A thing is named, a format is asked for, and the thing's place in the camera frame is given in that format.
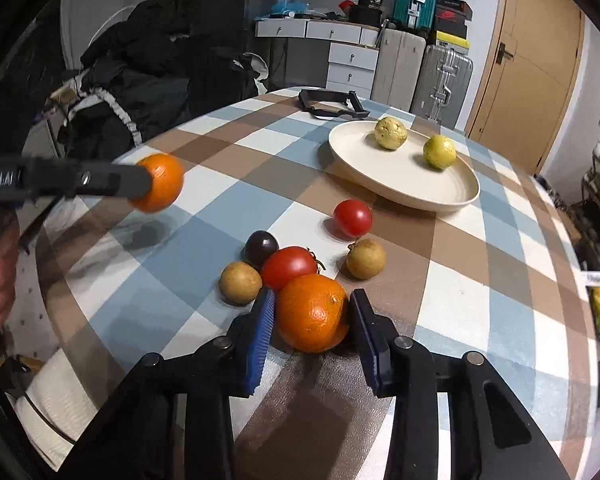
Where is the red tomato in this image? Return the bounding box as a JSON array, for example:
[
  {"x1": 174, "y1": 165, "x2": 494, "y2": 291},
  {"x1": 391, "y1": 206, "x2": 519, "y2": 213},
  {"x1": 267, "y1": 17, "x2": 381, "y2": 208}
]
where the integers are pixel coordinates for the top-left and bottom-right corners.
[
  {"x1": 260, "y1": 246, "x2": 326, "y2": 292},
  {"x1": 333, "y1": 199, "x2": 374, "y2": 239}
]

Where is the pile of dark clothes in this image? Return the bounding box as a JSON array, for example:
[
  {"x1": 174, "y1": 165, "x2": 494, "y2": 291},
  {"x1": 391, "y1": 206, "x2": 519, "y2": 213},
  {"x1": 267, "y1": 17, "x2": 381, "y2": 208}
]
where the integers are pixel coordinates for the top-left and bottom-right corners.
[{"x1": 57, "y1": 0, "x2": 263, "y2": 146}]

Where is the white round container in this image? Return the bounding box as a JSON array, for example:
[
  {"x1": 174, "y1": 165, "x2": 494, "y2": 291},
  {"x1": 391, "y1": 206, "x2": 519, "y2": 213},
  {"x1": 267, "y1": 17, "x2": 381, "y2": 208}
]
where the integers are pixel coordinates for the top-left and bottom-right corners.
[{"x1": 15, "y1": 350, "x2": 126, "y2": 471}]

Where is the yellow-green round fruit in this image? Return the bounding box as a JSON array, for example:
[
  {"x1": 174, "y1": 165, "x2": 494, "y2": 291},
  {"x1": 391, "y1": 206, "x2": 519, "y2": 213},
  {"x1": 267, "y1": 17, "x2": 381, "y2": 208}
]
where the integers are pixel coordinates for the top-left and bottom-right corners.
[{"x1": 423, "y1": 134, "x2": 457, "y2": 170}]

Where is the checkered tablecloth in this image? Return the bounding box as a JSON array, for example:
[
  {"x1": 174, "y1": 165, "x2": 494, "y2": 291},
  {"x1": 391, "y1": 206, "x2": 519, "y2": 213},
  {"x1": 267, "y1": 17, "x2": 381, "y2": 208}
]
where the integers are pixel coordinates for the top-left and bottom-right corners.
[{"x1": 35, "y1": 87, "x2": 600, "y2": 480}]

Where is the silver suitcase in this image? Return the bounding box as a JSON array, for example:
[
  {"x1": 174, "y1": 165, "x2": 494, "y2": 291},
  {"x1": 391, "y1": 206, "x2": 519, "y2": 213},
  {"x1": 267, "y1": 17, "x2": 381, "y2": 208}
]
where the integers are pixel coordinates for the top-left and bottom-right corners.
[{"x1": 411, "y1": 44, "x2": 474, "y2": 128}]

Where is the small orange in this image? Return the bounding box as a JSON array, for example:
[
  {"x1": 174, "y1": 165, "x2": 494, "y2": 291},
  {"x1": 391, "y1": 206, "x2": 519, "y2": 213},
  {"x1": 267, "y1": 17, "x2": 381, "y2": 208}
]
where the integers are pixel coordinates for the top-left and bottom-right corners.
[{"x1": 129, "y1": 153, "x2": 186, "y2": 213}]

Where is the wooden door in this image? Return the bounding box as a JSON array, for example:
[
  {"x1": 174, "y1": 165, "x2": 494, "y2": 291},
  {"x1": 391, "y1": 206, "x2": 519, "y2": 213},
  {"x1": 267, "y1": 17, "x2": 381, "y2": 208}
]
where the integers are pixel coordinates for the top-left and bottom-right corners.
[{"x1": 465, "y1": 0, "x2": 586, "y2": 173}]

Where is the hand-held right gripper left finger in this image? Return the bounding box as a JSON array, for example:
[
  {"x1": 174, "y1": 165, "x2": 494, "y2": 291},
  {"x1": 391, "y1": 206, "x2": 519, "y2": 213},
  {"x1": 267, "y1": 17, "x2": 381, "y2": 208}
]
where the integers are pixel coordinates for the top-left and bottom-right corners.
[{"x1": 72, "y1": 287, "x2": 276, "y2": 480}]

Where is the yellow box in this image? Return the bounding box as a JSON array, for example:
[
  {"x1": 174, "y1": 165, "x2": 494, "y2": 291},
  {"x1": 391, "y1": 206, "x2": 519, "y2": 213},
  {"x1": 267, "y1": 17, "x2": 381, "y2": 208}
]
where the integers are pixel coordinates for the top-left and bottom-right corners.
[{"x1": 432, "y1": 30, "x2": 471, "y2": 48}]

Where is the blue plastic bag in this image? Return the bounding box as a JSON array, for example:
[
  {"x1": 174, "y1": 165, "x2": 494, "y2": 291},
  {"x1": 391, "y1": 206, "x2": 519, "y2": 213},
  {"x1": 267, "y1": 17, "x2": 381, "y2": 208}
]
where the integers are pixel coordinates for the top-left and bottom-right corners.
[{"x1": 271, "y1": 0, "x2": 308, "y2": 17}]

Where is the cream round plate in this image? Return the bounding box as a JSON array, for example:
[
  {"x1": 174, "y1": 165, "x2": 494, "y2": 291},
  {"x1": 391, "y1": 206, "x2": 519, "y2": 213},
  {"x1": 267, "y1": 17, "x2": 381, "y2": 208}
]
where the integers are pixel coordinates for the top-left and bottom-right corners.
[{"x1": 328, "y1": 120, "x2": 481, "y2": 212}]

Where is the yellow bumpy guava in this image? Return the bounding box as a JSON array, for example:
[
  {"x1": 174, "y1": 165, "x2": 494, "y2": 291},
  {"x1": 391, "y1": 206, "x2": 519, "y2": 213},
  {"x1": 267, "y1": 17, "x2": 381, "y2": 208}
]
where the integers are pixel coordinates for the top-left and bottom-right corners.
[{"x1": 373, "y1": 117, "x2": 409, "y2": 151}]

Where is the black and red shoe box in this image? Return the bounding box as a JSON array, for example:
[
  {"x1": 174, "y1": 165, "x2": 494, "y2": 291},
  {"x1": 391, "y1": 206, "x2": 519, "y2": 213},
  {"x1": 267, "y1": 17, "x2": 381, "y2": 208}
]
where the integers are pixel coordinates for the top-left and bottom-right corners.
[{"x1": 432, "y1": 0, "x2": 473, "y2": 36}]

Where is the beige suitcase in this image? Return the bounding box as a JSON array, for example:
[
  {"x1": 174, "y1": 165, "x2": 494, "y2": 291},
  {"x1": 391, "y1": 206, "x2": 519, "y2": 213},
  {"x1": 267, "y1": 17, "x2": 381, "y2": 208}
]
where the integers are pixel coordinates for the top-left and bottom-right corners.
[{"x1": 371, "y1": 27, "x2": 427, "y2": 111}]

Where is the black plastic frame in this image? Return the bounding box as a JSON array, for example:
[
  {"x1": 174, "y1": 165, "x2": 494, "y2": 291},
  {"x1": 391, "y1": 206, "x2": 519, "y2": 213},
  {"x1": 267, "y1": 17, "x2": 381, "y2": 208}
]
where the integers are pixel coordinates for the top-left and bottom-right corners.
[{"x1": 298, "y1": 88, "x2": 371, "y2": 121}]

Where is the brown round fruit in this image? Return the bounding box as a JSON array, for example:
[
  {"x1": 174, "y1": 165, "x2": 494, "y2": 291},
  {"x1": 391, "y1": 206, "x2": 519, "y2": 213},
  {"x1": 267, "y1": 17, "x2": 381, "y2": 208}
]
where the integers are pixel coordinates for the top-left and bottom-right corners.
[
  {"x1": 346, "y1": 238, "x2": 386, "y2": 281},
  {"x1": 218, "y1": 262, "x2": 263, "y2": 306}
]

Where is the black box with print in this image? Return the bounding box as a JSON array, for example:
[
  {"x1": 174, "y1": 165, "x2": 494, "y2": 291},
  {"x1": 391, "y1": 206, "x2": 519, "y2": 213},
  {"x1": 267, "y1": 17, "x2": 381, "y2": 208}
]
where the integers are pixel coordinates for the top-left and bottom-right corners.
[{"x1": 358, "y1": 0, "x2": 385, "y2": 26}]

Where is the dark purple passion fruit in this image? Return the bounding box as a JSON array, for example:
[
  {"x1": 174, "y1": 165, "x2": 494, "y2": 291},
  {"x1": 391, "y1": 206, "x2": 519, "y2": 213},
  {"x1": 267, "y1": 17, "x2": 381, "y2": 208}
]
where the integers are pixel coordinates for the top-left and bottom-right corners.
[{"x1": 243, "y1": 230, "x2": 280, "y2": 268}]

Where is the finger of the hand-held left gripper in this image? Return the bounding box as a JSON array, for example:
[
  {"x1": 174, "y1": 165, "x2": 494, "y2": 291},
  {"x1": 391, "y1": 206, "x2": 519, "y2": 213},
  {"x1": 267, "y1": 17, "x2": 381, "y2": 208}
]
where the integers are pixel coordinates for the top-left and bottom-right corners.
[{"x1": 22, "y1": 156, "x2": 152, "y2": 201}]

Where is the large orange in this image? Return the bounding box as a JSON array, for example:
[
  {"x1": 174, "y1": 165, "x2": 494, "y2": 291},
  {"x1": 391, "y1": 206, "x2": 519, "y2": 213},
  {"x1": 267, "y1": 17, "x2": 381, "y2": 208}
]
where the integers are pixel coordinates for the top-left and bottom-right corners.
[{"x1": 276, "y1": 274, "x2": 351, "y2": 353}]

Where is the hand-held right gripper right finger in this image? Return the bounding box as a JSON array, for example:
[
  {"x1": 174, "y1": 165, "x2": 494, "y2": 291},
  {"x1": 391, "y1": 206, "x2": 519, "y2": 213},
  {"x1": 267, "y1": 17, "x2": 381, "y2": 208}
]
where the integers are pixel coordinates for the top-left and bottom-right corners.
[{"x1": 349, "y1": 288, "x2": 571, "y2": 480}]

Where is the dark refrigerator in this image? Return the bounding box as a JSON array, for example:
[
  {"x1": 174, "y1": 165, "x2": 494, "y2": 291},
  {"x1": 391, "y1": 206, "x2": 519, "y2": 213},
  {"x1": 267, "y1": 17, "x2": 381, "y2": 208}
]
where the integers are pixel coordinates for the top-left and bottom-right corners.
[{"x1": 155, "y1": 0, "x2": 281, "y2": 96}]

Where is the white drawer desk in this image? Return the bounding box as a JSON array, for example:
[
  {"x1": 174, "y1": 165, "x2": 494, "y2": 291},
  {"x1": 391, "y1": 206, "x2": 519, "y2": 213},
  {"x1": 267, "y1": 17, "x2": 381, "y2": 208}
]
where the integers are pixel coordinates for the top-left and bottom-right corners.
[{"x1": 255, "y1": 17, "x2": 381, "y2": 101}]

